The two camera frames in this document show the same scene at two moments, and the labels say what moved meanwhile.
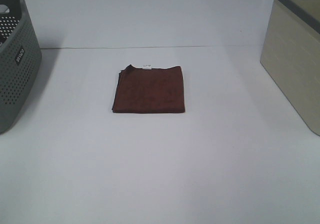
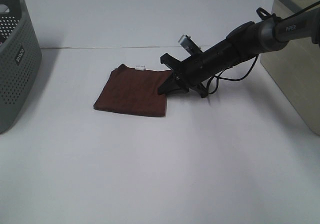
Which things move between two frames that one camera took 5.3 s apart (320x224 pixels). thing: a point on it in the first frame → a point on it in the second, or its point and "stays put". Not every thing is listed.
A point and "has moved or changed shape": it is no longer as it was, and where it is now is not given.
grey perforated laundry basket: x=20 y=55 stays put
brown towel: x=156 y=90 has moved or changed shape
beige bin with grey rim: x=291 y=50 stays put
